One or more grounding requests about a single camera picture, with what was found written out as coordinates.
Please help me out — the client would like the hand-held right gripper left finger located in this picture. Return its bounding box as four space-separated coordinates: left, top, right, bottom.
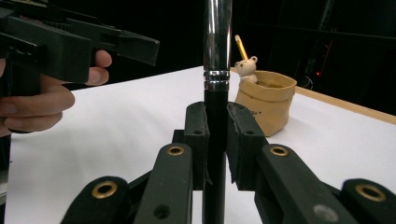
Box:
172 101 209 191

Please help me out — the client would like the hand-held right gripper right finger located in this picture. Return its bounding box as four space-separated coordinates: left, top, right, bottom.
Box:
225 102 269 191

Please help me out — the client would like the tan pen holder with bear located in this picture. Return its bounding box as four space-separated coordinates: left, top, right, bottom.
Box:
233 55 298 138

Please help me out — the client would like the black and silver pen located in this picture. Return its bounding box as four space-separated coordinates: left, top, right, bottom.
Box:
201 0 233 224

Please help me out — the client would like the dark pencil with wooden tip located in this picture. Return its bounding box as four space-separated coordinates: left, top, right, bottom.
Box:
233 35 249 61

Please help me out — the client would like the white table sheet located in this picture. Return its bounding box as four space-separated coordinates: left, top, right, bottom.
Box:
4 65 396 224

